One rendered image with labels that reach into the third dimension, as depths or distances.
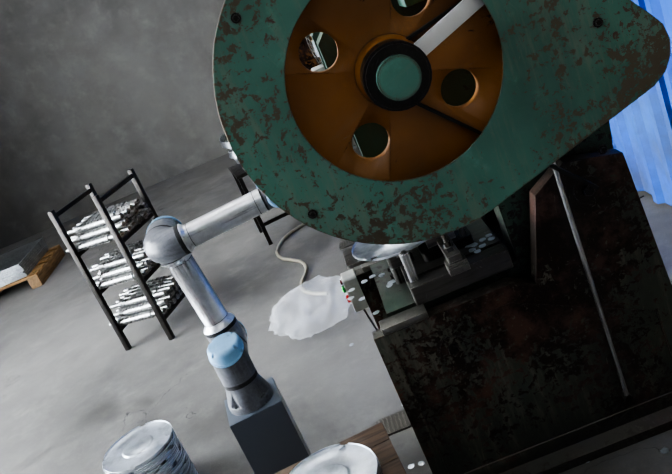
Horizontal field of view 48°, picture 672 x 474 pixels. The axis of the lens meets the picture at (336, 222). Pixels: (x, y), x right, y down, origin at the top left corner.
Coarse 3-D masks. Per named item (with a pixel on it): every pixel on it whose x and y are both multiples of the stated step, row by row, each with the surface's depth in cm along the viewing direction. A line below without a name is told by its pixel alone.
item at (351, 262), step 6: (348, 252) 237; (348, 258) 232; (354, 258) 230; (372, 258) 227; (390, 258) 229; (396, 258) 230; (348, 264) 228; (354, 264) 227; (360, 264) 227; (390, 264) 230; (396, 264) 230; (402, 264) 230; (390, 270) 238; (396, 270) 231; (390, 276) 233; (396, 276) 231; (402, 276) 232; (396, 282) 233; (402, 282) 232
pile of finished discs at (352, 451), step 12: (336, 444) 216; (348, 444) 215; (360, 444) 212; (312, 456) 217; (324, 456) 214; (336, 456) 212; (348, 456) 210; (360, 456) 208; (372, 456) 206; (300, 468) 214; (312, 468) 212; (324, 468) 208; (336, 468) 206; (348, 468) 205; (360, 468) 203; (372, 468) 201
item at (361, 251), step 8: (424, 240) 220; (352, 248) 237; (360, 248) 235; (368, 248) 233; (376, 248) 230; (384, 248) 228; (392, 248) 225; (400, 248) 223; (408, 248) 219; (360, 256) 229; (368, 256) 227; (376, 256) 225; (384, 256) 222; (392, 256) 219
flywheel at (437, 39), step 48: (336, 0) 171; (384, 0) 172; (432, 0) 173; (480, 0) 169; (288, 48) 174; (384, 48) 164; (432, 48) 171; (480, 48) 177; (288, 96) 177; (336, 96) 178; (384, 96) 168; (432, 96) 180; (480, 96) 181; (336, 144) 182; (432, 144) 184
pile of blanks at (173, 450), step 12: (168, 444) 284; (180, 444) 293; (156, 456) 281; (168, 456) 284; (180, 456) 289; (144, 468) 277; (156, 468) 279; (168, 468) 283; (180, 468) 288; (192, 468) 294
